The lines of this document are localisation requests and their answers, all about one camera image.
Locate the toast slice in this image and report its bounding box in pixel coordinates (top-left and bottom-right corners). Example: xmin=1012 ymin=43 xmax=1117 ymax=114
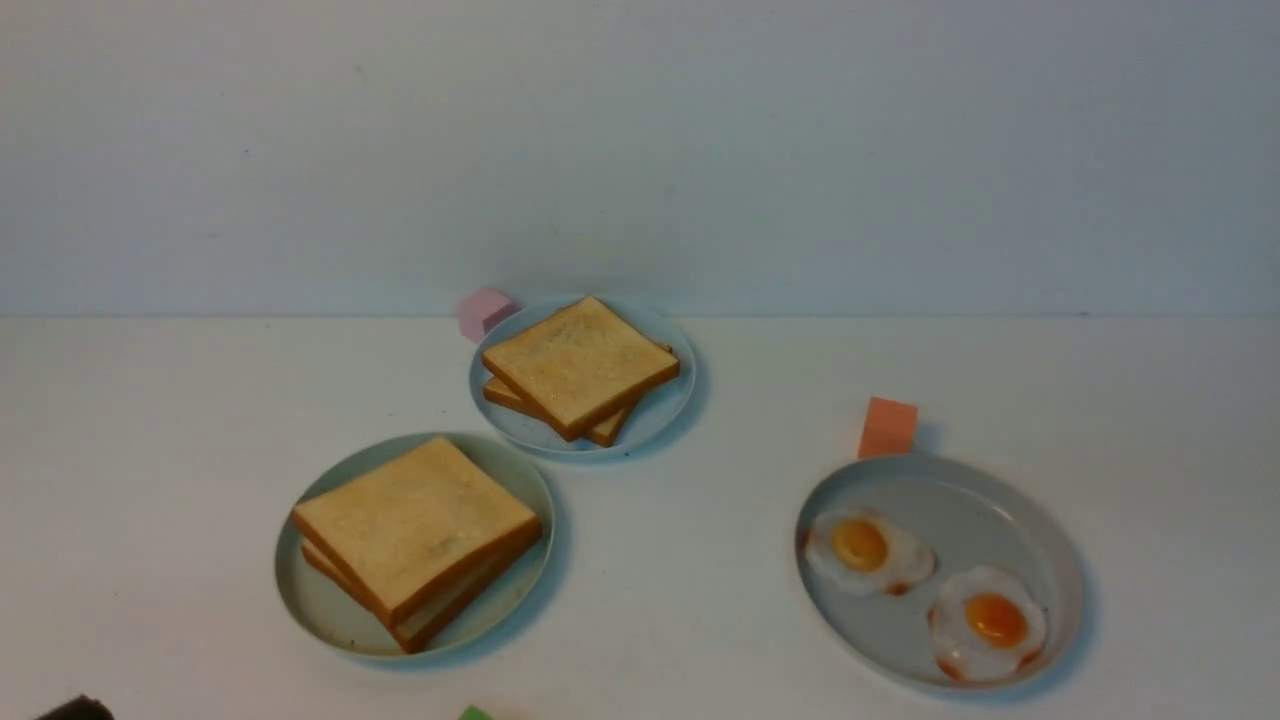
xmin=483 ymin=377 xmax=641 ymax=448
xmin=479 ymin=296 xmax=682 ymax=442
xmin=292 ymin=434 xmax=544 ymax=653
xmin=300 ymin=537 xmax=544 ymax=653

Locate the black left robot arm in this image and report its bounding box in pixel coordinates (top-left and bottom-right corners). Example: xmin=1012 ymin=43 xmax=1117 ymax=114
xmin=36 ymin=694 xmax=115 ymax=720

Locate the grey-blue bread plate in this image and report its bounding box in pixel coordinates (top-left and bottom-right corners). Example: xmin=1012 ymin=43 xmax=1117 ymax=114
xmin=468 ymin=295 xmax=696 ymax=457

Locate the pink cube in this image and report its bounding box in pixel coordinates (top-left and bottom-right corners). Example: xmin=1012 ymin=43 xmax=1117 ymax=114
xmin=454 ymin=287 xmax=521 ymax=345

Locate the left fried egg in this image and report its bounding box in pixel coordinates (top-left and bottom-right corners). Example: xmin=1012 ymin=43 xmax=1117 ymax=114
xmin=800 ymin=506 xmax=937 ymax=598

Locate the fried egg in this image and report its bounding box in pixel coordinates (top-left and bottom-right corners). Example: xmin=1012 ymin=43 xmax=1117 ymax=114
xmin=800 ymin=506 xmax=937 ymax=598
xmin=925 ymin=566 xmax=1048 ymax=684

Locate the grey egg plate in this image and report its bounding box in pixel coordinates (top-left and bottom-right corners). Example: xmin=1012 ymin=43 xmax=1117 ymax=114
xmin=795 ymin=454 xmax=1087 ymax=694

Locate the green cube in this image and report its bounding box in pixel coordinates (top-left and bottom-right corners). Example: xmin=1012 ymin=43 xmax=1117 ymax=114
xmin=457 ymin=705 xmax=493 ymax=720

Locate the light green empty plate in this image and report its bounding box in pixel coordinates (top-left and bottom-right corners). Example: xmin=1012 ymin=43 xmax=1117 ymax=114
xmin=274 ymin=432 xmax=568 ymax=670

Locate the right fried egg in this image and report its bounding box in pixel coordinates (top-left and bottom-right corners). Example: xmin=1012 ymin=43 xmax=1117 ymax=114
xmin=925 ymin=566 xmax=1048 ymax=684

